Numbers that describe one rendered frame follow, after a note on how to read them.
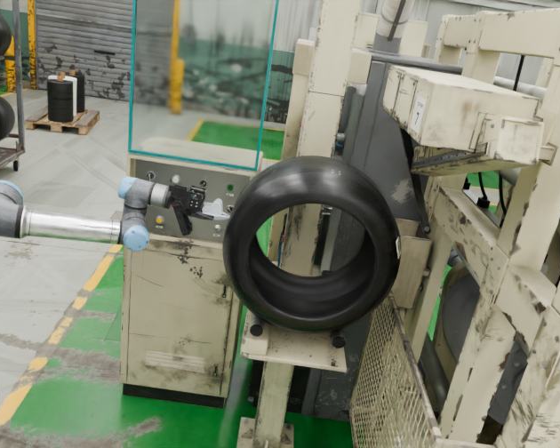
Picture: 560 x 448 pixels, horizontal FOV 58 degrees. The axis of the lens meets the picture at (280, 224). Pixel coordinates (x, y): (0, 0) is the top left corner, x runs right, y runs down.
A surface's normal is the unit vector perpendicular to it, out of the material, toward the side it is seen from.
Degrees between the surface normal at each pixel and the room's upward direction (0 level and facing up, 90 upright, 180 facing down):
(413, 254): 90
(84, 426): 0
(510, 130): 72
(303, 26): 90
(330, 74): 90
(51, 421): 0
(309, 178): 43
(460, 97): 90
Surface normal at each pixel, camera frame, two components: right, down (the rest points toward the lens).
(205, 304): -0.04, 0.36
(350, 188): 0.29, -0.37
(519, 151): 0.00, 0.06
